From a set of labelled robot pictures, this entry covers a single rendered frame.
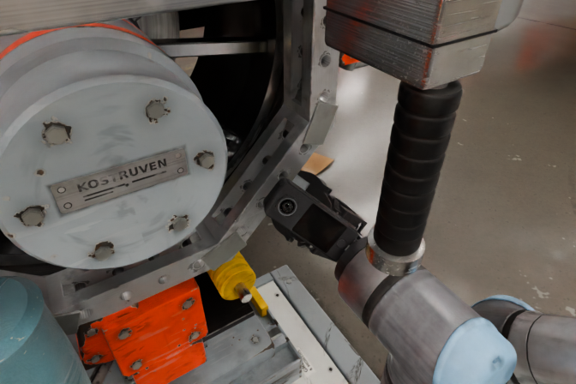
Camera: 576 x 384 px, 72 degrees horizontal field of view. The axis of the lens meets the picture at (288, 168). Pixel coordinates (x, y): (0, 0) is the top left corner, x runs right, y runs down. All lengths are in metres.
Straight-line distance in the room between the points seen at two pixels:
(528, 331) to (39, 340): 0.47
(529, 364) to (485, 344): 0.13
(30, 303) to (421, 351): 0.32
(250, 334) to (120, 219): 0.67
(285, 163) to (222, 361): 0.50
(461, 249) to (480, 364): 1.08
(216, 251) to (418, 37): 0.38
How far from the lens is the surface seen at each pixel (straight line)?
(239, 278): 0.60
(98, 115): 0.22
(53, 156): 0.23
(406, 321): 0.42
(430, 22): 0.21
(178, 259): 0.51
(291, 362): 0.96
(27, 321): 0.35
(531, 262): 1.53
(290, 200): 0.44
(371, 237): 0.32
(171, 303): 0.54
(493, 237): 1.56
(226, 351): 0.89
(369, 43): 0.25
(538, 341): 0.53
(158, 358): 0.62
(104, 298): 0.51
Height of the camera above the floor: 0.99
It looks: 36 degrees down
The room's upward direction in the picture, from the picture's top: straight up
